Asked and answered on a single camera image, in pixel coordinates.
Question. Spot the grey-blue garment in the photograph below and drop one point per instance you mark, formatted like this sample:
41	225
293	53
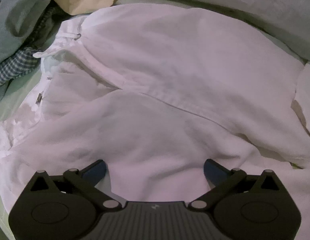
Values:
17	20

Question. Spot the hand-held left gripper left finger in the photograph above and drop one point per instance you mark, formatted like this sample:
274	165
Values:
95	173

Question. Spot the white garment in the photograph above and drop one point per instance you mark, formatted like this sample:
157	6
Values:
170	67

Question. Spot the blue checkered garment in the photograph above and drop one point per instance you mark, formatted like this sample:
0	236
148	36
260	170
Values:
12	65

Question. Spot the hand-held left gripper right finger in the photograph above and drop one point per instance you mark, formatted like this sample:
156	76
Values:
215	173

